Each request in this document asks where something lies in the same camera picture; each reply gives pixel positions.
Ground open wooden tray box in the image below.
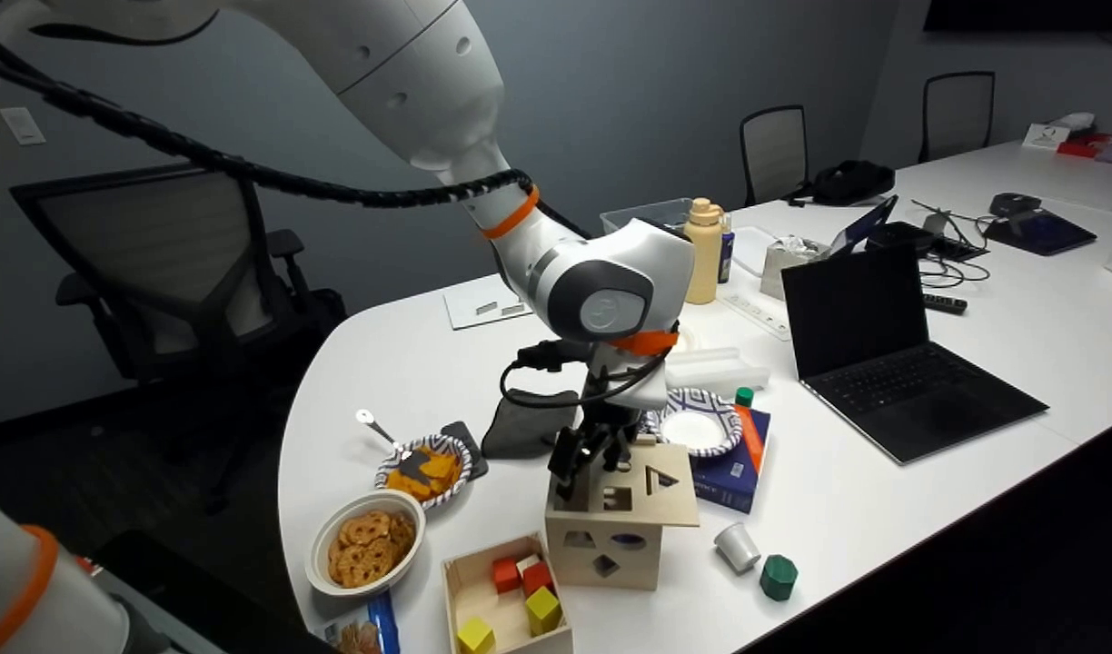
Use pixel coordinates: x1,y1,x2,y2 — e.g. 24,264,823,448
440,526,579,654

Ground patterned paper bowl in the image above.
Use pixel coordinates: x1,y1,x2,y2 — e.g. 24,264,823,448
654,385,746,460

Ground white wall switch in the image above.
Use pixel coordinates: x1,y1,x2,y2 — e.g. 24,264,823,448
0,101,46,149

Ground red flat item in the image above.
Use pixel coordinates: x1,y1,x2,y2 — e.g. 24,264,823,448
1053,129,1112,167

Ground grey conference chair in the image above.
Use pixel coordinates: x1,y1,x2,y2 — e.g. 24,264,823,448
915,66,1000,167
735,101,818,212

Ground blue cardboard box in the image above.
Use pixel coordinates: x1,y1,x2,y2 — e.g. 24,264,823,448
688,402,777,517

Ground yellow wooden block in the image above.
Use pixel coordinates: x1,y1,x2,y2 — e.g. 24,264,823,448
523,586,568,636
455,613,497,654

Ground white paper notepad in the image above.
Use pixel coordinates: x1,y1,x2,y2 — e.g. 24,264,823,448
440,271,536,336

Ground dark mouse pad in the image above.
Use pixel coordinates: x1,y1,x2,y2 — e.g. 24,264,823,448
981,207,1099,261

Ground blue cookie bag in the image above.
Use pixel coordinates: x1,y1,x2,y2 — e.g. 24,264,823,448
319,589,402,654

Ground white cylinder block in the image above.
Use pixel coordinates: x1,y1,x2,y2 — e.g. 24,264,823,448
713,520,763,578

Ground black open laptop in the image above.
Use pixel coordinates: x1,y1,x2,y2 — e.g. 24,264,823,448
777,244,1053,470

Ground brown pretzel pile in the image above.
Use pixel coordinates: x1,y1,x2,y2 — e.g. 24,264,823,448
325,509,419,594

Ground black computer mouse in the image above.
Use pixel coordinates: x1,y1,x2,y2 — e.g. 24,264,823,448
987,190,1046,223

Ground green cylinder block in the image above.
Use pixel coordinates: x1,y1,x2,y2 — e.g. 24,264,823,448
757,552,804,606

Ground black mesh office chair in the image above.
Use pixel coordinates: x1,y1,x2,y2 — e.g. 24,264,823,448
7,164,352,512

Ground bowl of orange food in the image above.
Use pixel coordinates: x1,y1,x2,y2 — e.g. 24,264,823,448
374,434,477,509

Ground dark grey pouch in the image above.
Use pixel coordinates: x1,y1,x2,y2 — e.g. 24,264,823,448
477,380,583,460

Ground white bowl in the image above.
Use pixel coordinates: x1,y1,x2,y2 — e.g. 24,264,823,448
306,487,430,602

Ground black bag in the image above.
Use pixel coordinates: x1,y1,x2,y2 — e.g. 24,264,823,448
804,156,898,212

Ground black corrugated cable hose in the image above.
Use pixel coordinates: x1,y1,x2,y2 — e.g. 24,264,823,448
0,18,536,212

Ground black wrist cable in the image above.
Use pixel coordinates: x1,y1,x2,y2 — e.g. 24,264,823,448
497,337,658,413

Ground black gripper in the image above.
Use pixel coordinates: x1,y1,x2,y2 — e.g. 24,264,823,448
546,399,643,512

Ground wooden lid with shape holes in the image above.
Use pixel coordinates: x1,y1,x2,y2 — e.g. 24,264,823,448
553,441,706,535

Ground orange chips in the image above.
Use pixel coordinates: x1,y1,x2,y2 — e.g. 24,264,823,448
384,448,463,502

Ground tan plastic bottle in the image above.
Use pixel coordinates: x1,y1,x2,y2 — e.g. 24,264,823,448
679,193,730,309

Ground wooden shape sorter toy box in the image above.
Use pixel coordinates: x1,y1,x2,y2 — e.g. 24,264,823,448
542,487,671,595

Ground clear plastic container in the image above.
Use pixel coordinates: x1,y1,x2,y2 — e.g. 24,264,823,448
594,193,695,240

